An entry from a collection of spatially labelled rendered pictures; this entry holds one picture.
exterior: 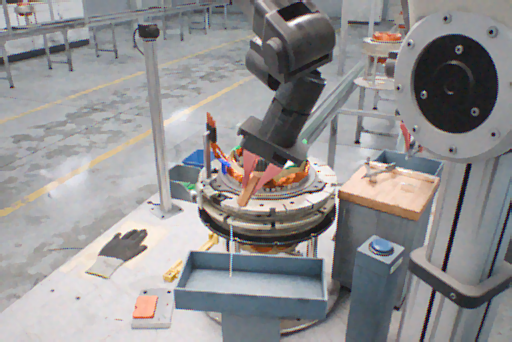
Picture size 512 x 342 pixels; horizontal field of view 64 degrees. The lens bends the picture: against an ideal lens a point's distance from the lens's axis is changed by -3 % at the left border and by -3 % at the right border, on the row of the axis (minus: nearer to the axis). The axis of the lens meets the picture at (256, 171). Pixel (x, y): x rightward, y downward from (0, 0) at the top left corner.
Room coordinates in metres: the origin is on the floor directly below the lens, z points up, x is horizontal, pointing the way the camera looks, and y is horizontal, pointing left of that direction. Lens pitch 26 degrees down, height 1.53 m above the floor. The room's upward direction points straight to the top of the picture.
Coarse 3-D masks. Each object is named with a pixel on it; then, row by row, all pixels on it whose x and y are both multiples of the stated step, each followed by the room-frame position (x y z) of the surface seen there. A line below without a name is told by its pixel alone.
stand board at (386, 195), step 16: (352, 176) 0.94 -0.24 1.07; (384, 176) 0.94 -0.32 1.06; (400, 176) 0.94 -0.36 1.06; (432, 176) 0.94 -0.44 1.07; (352, 192) 0.86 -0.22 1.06; (368, 192) 0.86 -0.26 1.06; (384, 192) 0.86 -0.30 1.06; (400, 192) 0.86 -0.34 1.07; (416, 192) 0.86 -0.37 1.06; (432, 192) 0.88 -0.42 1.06; (384, 208) 0.81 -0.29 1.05; (400, 208) 0.79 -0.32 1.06; (416, 208) 0.79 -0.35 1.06
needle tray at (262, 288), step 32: (192, 256) 0.64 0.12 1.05; (224, 256) 0.63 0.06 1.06; (256, 256) 0.62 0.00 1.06; (288, 256) 0.62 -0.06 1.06; (192, 288) 0.58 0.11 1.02; (224, 288) 0.58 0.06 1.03; (256, 288) 0.58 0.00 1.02; (288, 288) 0.58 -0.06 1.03; (320, 288) 0.58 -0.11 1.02; (224, 320) 0.54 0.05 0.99; (256, 320) 0.53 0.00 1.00
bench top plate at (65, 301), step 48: (336, 192) 1.39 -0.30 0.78; (96, 240) 1.08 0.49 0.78; (192, 240) 1.08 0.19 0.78; (48, 288) 0.85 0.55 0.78; (96, 288) 0.86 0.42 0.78; (144, 288) 0.86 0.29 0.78; (0, 336) 0.69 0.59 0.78; (48, 336) 0.69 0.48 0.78; (96, 336) 0.69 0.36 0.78; (144, 336) 0.70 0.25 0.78; (192, 336) 0.70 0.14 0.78; (288, 336) 0.70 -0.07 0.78; (336, 336) 0.70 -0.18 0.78
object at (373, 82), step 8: (368, 40) 3.01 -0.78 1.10; (368, 48) 2.93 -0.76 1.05; (376, 48) 2.89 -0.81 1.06; (384, 48) 2.87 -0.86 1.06; (392, 48) 2.86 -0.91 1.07; (368, 56) 3.08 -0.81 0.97; (376, 56) 2.89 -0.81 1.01; (384, 56) 2.85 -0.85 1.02; (368, 64) 3.08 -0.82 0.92; (376, 64) 2.90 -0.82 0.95; (360, 80) 3.06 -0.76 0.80; (368, 80) 3.06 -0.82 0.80; (376, 80) 3.08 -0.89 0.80; (384, 80) 3.08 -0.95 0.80; (392, 80) 3.07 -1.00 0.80; (368, 88) 2.86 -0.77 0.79; (376, 88) 2.84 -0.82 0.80; (384, 88) 2.84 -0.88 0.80; (392, 88) 2.84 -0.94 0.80
